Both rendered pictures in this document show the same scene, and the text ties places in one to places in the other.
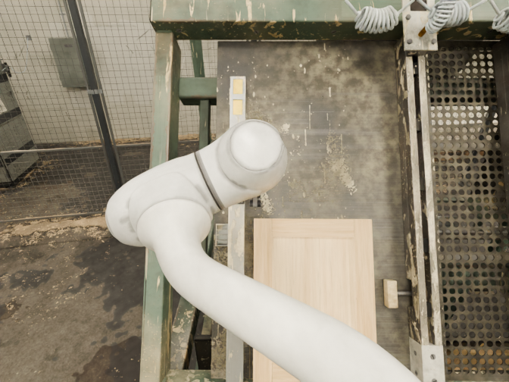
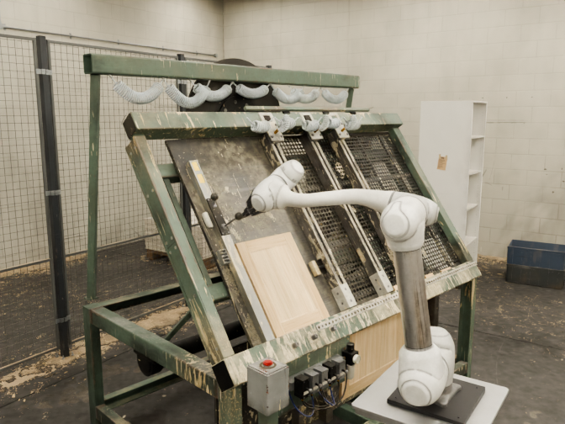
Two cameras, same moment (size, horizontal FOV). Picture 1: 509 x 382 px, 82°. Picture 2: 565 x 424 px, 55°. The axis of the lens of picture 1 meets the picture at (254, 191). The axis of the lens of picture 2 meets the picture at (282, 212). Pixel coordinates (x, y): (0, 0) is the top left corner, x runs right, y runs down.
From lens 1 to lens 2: 2.00 m
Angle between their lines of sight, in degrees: 46
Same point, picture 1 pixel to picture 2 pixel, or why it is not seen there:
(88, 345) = not seen: outside the picture
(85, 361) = not seen: outside the picture
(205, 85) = (165, 168)
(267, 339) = (337, 195)
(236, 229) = (232, 249)
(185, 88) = not seen: hidden behind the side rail
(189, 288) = (311, 198)
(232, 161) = (295, 171)
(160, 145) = (168, 206)
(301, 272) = (271, 268)
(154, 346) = (221, 331)
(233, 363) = (265, 327)
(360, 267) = (296, 258)
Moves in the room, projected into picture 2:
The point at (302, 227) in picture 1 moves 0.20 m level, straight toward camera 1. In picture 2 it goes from (261, 242) to (283, 251)
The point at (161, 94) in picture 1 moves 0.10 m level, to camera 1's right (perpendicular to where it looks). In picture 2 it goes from (155, 174) to (173, 172)
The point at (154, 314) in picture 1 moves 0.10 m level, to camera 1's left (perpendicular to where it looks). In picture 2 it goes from (212, 310) to (192, 316)
